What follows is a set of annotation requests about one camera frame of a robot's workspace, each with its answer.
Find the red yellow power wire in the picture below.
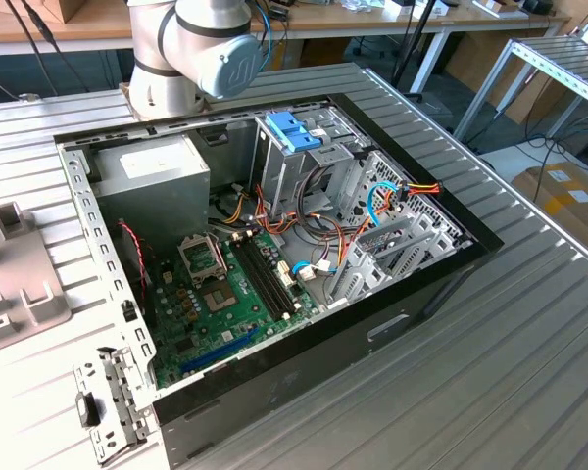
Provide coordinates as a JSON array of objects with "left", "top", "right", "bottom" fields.
[{"left": 399, "top": 179, "right": 445, "bottom": 198}]

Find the perforated metal disk bay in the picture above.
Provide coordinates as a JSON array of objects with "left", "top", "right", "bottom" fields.
[{"left": 322, "top": 149, "right": 474, "bottom": 310}]

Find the empty blue disk carrier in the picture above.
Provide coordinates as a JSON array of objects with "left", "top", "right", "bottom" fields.
[{"left": 264, "top": 111, "right": 321, "bottom": 154}]

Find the black RAM slot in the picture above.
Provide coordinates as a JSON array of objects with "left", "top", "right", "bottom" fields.
[
  {"left": 232, "top": 238, "right": 286, "bottom": 323},
  {"left": 244, "top": 234, "right": 298, "bottom": 317}
]

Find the tall metal drive cage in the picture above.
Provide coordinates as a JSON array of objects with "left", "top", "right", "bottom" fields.
[{"left": 248, "top": 106, "right": 373, "bottom": 222}]

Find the metal socket cover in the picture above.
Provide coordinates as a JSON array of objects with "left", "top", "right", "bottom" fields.
[{"left": 175, "top": 233, "right": 227, "bottom": 284}]

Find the CPU socket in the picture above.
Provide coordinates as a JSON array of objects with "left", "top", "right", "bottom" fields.
[{"left": 198, "top": 279, "right": 240, "bottom": 315}]

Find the open black PC case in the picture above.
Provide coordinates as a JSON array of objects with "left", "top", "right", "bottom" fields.
[{"left": 53, "top": 91, "right": 505, "bottom": 470}]

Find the green motherboard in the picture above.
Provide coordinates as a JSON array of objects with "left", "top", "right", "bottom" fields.
[{"left": 149, "top": 228, "right": 320, "bottom": 389}]

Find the blue expansion slot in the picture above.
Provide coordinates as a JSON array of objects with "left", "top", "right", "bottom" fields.
[{"left": 178, "top": 326, "right": 261, "bottom": 376}]

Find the grey Dell power supply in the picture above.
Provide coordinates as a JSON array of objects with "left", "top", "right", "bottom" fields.
[{"left": 90, "top": 132, "right": 212, "bottom": 256}]

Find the black case fan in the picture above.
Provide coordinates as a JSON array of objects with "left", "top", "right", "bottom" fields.
[{"left": 108, "top": 218, "right": 154, "bottom": 319}]

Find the black tripod stand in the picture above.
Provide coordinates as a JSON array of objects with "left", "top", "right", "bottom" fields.
[{"left": 390, "top": 0, "right": 447, "bottom": 102}]

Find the brown cardboard sheet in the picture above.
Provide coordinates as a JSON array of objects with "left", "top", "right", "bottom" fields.
[{"left": 444, "top": 26, "right": 563, "bottom": 124}]

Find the black slot cover latch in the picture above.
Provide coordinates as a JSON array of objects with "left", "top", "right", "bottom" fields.
[{"left": 75, "top": 390, "right": 103, "bottom": 428}]

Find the large cardboard box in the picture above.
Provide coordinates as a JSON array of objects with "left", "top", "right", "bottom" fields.
[{"left": 511, "top": 161, "right": 588, "bottom": 252}]

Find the grey parts rack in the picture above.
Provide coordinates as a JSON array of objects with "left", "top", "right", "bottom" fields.
[{"left": 0, "top": 201, "right": 74, "bottom": 358}]

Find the long wooden desk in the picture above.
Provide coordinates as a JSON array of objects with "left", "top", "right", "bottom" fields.
[{"left": 0, "top": 0, "right": 573, "bottom": 94}]

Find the small cardboard box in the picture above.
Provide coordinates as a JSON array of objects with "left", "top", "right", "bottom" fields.
[{"left": 0, "top": 0, "right": 87, "bottom": 24}]

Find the orange black wire bundle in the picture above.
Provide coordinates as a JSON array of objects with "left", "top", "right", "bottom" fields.
[{"left": 253, "top": 184, "right": 373, "bottom": 275}]

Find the short blue SATA wire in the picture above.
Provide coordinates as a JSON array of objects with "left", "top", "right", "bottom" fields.
[{"left": 291, "top": 262, "right": 322, "bottom": 281}]

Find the black wire loop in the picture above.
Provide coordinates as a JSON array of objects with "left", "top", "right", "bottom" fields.
[{"left": 295, "top": 164, "right": 359, "bottom": 241}]

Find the yellow black wire bundle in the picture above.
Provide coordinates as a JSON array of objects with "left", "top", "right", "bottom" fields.
[{"left": 209, "top": 188, "right": 252, "bottom": 226}]

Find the long blue SATA wire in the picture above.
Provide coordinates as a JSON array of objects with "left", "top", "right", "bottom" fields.
[{"left": 366, "top": 181, "right": 403, "bottom": 227}]

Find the red black fan wire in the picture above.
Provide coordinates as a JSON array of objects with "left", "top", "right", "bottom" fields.
[{"left": 118, "top": 220, "right": 153, "bottom": 295}]

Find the thin cable with plug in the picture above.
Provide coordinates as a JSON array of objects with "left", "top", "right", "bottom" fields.
[{"left": 4, "top": 0, "right": 63, "bottom": 104}]

